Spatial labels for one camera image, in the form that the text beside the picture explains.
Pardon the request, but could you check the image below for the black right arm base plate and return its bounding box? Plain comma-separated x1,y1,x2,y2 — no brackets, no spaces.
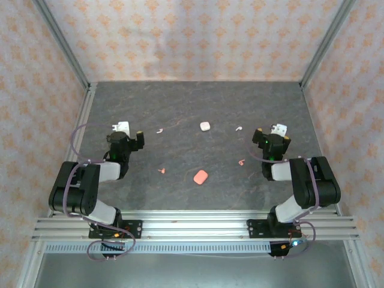
246,218,302,239

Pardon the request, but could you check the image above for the aluminium mounting rail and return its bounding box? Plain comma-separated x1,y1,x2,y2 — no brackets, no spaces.
31,209,360,242

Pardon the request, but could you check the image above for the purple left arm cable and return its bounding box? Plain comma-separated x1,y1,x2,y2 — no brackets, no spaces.
66,122,136,262

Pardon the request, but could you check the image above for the grey slotted cable duct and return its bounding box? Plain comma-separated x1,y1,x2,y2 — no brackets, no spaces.
44,242,272,254

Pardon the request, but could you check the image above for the grey metal panel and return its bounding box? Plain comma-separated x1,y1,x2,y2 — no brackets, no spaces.
32,253,358,288

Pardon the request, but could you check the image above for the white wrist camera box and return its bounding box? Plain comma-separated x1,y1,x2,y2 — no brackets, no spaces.
112,120,131,136
269,123,288,136

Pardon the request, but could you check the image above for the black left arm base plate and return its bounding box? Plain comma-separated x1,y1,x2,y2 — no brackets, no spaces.
88,220,143,239

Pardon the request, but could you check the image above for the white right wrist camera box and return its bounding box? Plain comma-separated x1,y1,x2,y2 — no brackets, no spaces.
269,123,288,136

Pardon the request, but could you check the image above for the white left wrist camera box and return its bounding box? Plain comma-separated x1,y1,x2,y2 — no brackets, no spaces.
112,120,131,136

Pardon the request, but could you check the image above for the aluminium table side rail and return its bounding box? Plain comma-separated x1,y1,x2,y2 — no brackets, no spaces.
46,81,98,217
299,80,343,217

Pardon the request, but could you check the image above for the aluminium frame post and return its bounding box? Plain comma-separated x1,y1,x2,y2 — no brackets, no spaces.
32,0,91,91
299,0,357,90

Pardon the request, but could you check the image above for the coral earbud charging case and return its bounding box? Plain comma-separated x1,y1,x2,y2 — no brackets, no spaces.
193,169,209,185

